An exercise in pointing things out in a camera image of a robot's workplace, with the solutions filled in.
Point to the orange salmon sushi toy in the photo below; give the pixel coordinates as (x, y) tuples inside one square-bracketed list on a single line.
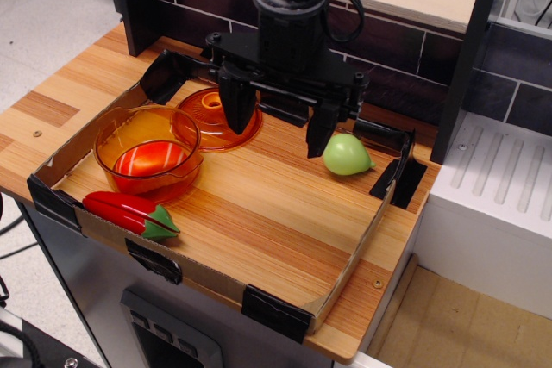
[(150, 159)]

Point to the cardboard fence with black tape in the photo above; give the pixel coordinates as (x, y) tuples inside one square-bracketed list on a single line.
[(261, 228)]

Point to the grey control panel with buttons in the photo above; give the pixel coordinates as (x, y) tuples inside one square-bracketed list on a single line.
[(166, 341)]

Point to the orange transparent plastic pot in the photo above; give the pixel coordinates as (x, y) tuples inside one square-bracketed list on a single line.
[(121, 129)]

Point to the black vertical post left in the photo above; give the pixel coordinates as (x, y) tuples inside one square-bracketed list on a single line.
[(141, 24)]

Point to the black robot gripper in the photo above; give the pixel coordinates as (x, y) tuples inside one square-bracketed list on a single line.
[(288, 56)]

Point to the red toy chili pepper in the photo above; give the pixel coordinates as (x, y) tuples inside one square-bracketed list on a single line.
[(138, 215)]

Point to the orange transparent pot lid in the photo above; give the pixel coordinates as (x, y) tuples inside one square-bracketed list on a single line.
[(206, 110)]

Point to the black vertical post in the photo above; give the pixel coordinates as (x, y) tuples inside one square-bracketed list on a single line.
[(452, 115), (141, 24)]

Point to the black vertical post right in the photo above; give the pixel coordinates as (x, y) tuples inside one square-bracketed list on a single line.
[(452, 115)]

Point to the green toy pear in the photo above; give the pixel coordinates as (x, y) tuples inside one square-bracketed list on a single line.
[(345, 155)]

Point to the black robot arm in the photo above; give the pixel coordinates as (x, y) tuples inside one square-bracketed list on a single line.
[(288, 56)]

